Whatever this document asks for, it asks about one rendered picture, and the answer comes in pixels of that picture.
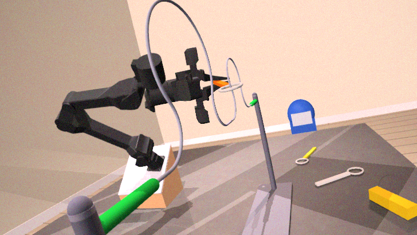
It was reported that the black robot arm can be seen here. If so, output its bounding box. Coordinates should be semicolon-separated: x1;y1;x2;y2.
55;53;203;172

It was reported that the white loop with yellow handle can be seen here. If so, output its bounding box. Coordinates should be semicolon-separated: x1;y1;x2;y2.
296;147;317;164

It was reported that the white loop with straight handle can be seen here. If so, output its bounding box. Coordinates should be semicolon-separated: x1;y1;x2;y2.
315;167;364;186

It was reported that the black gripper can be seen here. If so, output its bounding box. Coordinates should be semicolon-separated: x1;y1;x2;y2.
167;47;227;124

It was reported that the orange handle with grey loop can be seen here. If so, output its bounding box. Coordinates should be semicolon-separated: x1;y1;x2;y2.
213;80;243;92

